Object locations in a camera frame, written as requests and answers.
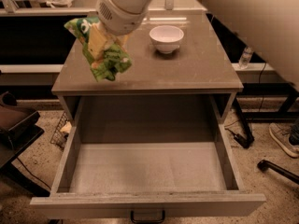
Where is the open grey top drawer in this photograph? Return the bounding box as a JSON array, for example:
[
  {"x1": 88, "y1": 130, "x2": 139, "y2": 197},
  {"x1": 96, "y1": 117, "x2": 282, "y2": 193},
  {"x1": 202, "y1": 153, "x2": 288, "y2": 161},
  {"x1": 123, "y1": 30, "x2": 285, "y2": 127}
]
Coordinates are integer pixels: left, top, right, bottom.
[{"x1": 30, "y1": 93, "x2": 267, "y2": 219}]

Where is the wire basket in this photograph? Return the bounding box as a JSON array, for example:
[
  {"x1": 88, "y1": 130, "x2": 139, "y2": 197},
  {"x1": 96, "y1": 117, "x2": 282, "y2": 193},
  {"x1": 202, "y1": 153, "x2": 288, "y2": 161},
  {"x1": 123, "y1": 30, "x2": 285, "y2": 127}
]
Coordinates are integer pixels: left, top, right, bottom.
[{"x1": 50, "y1": 113, "x2": 72, "y2": 149}]

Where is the black chair leg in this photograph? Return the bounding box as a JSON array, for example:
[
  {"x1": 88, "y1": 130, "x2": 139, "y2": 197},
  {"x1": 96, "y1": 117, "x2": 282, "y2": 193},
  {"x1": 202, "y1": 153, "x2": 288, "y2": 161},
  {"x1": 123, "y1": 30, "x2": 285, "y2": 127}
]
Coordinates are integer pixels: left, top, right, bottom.
[{"x1": 257, "y1": 160, "x2": 299, "y2": 185}]

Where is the black drawer handle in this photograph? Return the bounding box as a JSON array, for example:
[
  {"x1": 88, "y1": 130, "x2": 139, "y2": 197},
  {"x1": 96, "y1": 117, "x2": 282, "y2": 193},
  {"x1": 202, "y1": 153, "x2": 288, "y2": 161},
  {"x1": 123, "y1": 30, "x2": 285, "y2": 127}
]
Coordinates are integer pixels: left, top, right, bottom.
[{"x1": 130, "y1": 210, "x2": 166, "y2": 224}]

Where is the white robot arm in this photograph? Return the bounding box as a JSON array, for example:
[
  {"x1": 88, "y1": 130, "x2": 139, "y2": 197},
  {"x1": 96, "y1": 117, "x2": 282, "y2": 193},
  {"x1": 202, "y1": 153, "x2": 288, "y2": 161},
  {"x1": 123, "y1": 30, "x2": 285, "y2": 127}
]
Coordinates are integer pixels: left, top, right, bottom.
[{"x1": 95, "y1": 0, "x2": 299, "y2": 90}]

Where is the white ceramic bowl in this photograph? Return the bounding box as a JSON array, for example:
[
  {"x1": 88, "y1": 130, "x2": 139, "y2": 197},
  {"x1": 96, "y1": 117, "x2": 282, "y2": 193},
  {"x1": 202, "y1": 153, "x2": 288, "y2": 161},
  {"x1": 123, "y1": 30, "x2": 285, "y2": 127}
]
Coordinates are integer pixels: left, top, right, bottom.
[{"x1": 149, "y1": 25, "x2": 184, "y2": 54}]

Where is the black power adapter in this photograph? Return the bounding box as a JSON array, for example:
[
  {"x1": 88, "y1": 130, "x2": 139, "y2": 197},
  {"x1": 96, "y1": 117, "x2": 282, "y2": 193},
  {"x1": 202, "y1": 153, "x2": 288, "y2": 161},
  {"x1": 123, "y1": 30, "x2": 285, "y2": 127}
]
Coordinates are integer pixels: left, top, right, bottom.
[{"x1": 228, "y1": 129, "x2": 254, "y2": 148}]

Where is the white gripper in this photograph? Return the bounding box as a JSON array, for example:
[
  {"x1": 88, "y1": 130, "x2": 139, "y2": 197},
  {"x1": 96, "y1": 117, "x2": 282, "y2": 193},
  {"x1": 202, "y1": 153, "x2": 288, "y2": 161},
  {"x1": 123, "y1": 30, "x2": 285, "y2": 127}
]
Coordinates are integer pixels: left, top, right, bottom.
[{"x1": 88, "y1": 0, "x2": 147, "y2": 60}]

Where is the clear plastic water bottle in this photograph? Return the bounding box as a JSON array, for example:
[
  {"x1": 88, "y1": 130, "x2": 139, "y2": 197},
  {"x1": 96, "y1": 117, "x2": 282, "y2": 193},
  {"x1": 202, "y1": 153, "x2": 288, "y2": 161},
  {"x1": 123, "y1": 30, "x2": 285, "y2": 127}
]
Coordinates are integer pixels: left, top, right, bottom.
[{"x1": 238, "y1": 47, "x2": 253, "y2": 69}]

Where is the green rice chip bag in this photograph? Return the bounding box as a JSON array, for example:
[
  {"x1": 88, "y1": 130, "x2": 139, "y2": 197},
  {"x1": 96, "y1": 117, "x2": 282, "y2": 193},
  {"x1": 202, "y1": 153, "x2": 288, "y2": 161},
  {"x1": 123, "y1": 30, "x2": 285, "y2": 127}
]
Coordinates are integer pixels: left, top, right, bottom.
[{"x1": 64, "y1": 17, "x2": 132, "y2": 81}]

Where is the black chair at left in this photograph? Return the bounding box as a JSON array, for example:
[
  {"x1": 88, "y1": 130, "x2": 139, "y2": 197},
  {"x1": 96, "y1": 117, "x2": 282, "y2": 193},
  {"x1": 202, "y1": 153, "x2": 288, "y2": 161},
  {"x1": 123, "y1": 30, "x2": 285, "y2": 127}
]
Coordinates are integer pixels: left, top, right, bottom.
[{"x1": 0, "y1": 91, "x2": 50, "y2": 197}]

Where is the grey cabinet counter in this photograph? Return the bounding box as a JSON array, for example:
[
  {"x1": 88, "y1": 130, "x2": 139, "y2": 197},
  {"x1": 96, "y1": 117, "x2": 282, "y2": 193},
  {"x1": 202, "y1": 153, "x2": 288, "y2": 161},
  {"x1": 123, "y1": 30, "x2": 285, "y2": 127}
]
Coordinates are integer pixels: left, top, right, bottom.
[{"x1": 52, "y1": 10, "x2": 243, "y2": 119}]

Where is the grey sneaker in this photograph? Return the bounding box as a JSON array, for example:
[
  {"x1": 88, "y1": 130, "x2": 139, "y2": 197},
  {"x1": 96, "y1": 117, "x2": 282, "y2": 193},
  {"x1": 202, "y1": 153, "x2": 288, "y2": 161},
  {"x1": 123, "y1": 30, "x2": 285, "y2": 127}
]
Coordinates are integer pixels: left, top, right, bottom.
[{"x1": 269, "y1": 123, "x2": 299, "y2": 158}]

